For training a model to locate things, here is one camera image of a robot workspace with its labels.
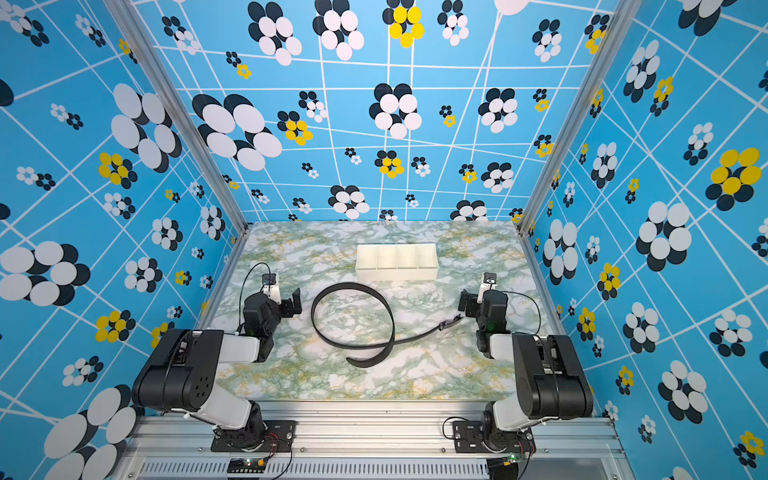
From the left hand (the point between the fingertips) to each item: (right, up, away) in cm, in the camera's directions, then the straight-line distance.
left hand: (287, 287), depth 94 cm
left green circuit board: (-2, -41, -22) cm, 47 cm away
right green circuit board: (+60, -41, -23) cm, 76 cm away
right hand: (+63, -1, 0) cm, 63 cm away
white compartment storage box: (+35, +7, +15) cm, 39 cm away
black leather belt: (+34, -14, -9) cm, 38 cm away
